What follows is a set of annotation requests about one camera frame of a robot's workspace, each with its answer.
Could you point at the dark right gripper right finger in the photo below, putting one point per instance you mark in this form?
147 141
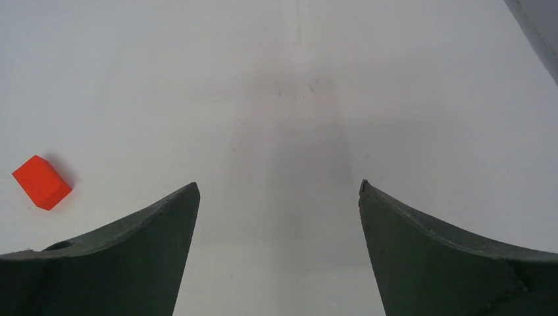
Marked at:
426 266

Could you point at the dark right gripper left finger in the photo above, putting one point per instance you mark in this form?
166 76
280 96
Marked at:
132 266

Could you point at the small orange block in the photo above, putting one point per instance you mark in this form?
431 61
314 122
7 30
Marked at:
41 182

